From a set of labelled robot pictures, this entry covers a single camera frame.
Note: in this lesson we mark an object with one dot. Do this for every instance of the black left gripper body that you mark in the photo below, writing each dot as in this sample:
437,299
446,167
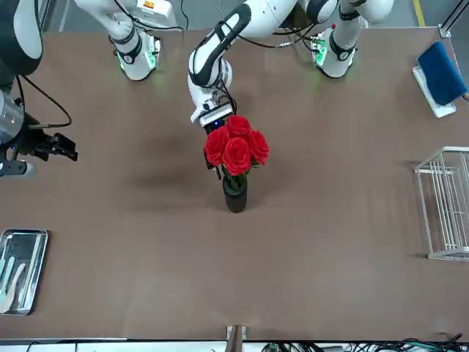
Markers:
216,128

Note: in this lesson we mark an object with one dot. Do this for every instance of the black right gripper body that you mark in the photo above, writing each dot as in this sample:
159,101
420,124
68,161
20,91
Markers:
33,139

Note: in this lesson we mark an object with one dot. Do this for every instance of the red flower bunch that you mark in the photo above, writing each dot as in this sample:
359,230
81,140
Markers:
238,154

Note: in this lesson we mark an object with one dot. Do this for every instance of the black vase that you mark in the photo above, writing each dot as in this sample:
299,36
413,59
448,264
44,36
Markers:
235,201

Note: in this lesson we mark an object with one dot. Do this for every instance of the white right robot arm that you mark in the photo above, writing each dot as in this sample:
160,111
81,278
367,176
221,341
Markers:
135,69

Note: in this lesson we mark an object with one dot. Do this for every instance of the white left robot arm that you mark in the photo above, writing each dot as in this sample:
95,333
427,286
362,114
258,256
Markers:
337,67

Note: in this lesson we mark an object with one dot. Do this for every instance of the long pale utensil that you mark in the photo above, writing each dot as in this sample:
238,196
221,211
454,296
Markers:
30,267

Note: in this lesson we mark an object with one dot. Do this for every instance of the pale green spatula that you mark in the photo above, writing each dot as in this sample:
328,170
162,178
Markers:
6,275

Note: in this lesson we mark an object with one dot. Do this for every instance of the white control box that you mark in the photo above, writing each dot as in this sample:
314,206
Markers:
155,11

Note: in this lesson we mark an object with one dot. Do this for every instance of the shiny metal tray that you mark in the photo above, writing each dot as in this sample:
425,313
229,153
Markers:
33,293

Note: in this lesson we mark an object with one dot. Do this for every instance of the blue towel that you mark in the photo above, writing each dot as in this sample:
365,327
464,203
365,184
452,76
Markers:
441,73

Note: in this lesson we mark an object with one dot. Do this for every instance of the aluminium frame post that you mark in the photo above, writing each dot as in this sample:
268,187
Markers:
236,339
448,25

